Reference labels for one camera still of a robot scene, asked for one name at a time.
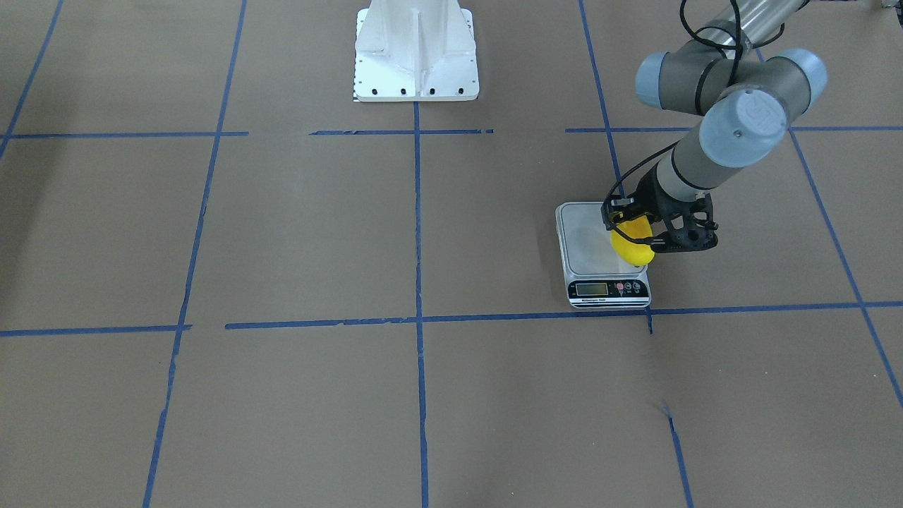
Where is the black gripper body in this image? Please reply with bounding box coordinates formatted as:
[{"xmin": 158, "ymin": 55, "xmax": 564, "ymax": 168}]
[{"xmin": 628, "ymin": 165, "xmax": 689, "ymax": 223}]

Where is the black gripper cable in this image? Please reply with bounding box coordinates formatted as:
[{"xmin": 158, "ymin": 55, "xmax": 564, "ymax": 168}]
[{"xmin": 604, "ymin": 0, "xmax": 785, "ymax": 251}]

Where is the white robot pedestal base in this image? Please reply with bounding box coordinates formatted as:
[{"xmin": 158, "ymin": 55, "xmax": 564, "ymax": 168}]
[{"xmin": 353, "ymin": 1, "xmax": 480, "ymax": 102}]

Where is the yellow mango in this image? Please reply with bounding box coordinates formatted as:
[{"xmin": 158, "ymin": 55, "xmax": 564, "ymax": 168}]
[{"xmin": 610, "ymin": 216, "xmax": 655, "ymax": 267}]

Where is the silver digital kitchen scale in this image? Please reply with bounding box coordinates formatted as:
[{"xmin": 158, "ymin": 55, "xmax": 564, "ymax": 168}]
[{"xmin": 555, "ymin": 202, "xmax": 652, "ymax": 310}]

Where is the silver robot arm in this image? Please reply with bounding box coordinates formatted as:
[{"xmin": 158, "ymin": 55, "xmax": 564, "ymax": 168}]
[{"xmin": 602, "ymin": 1, "xmax": 828, "ymax": 235}]

